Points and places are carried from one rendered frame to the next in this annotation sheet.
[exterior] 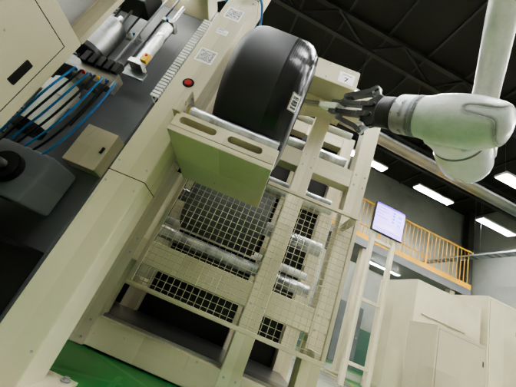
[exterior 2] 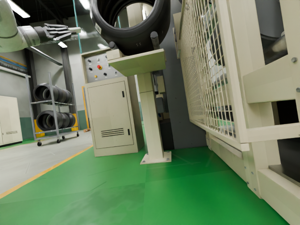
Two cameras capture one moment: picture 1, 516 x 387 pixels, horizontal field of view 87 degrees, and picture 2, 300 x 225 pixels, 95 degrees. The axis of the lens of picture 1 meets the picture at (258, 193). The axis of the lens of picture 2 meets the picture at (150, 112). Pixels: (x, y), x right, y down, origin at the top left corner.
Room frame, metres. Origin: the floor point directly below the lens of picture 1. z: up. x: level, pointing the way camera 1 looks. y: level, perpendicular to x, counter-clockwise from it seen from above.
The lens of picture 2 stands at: (1.08, -0.87, 0.42)
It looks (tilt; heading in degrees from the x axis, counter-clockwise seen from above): 1 degrees up; 97
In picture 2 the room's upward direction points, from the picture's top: 9 degrees counter-clockwise
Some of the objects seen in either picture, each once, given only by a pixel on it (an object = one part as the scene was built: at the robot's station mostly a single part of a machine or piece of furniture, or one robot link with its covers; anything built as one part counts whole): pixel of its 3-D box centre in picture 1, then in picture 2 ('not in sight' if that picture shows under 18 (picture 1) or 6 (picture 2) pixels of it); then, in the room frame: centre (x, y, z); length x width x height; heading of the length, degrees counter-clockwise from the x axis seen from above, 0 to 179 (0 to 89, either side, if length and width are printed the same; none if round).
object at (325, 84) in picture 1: (302, 78); not in sight; (1.23, 0.03, 1.71); 0.61 x 0.25 x 0.15; 88
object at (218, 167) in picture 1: (220, 171); (140, 64); (0.94, 0.16, 0.80); 0.37 x 0.36 x 0.02; 178
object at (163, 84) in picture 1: (185, 60); not in sight; (0.90, 0.50, 1.19); 0.05 x 0.04 x 0.48; 178
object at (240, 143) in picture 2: (253, 247); (192, 65); (1.26, -0.08, 0.65); 0.90 x 0.02 x 0.70; 88
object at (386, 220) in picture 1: (388, 221); not in sight; (4.16, -2.27, 2.60); 0.60 x 0.05 x 0.55; 97
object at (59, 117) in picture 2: not in sight; (57, 110); (-2.23, 3.04, 0.96); 1.30 x 0.62 x 1.92; 101
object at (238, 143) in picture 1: (224, 144); (122, 64); (0.80, 0.17, 0.83); 0.36 x 0.09 x 0.06; 88
